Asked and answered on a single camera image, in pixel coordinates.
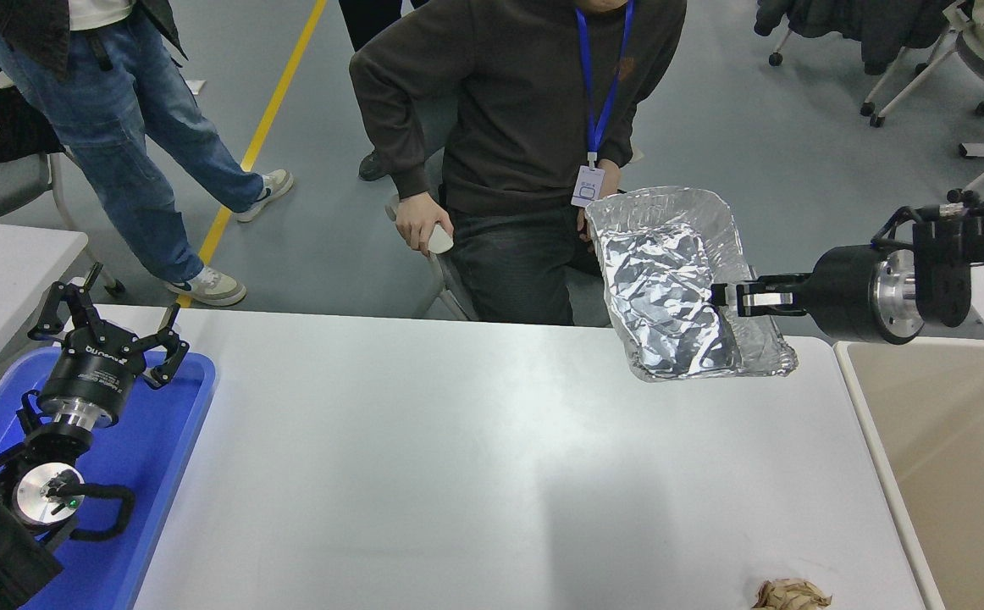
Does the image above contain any dark jacket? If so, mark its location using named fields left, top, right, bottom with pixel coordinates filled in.
left=755, top=0, right=963, bottom=75

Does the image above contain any blue lanyard with badge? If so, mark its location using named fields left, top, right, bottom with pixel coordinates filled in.
left=570, top=0, right=635, bottom=208

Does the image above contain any grey office chair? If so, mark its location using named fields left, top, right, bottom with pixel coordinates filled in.
left=384, top=85, right=628, bottom=327

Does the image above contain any person's right hand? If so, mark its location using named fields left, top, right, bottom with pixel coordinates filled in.
left=395, top=193, right=456, bottom=253

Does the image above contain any person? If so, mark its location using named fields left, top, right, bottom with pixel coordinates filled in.
left=0, top=0, right=295, bottom=308
left=338, top=0, right=429, bottom=181
left=348, top=0, right=689, bottom=327

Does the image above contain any blue plastic tray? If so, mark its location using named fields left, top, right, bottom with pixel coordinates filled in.
left=0, top=346, right=217, bottom=610

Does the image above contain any black bag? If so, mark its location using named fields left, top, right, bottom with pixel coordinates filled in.
left=0, top=17, right=66, bottom=166

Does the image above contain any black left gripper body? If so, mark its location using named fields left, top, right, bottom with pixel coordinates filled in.
left=36, top=326, right=152, bottom=422

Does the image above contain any foil tray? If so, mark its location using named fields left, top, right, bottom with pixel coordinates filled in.
left=583, top=186, right=799, bottom=383

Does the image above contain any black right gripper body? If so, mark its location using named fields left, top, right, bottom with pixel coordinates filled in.
left=799, top=245, right=887, bottom=345

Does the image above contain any large pale bin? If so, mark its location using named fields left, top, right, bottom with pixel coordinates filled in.
left=833, top=336, right=984, bottom=610

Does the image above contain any white side table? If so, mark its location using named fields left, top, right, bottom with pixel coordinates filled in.
left=0, top=219, right=90, bottom=399

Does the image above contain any person's left hand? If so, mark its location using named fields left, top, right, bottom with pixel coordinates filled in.
left=577, top=159, right=623, bottom=243

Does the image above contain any white-legged chair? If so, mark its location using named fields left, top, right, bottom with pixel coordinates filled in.
left=768, top=30, right=912, bottom=118

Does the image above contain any crumpled tan paper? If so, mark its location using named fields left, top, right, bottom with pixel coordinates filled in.
left=752, top=579, right=833, bottom=610

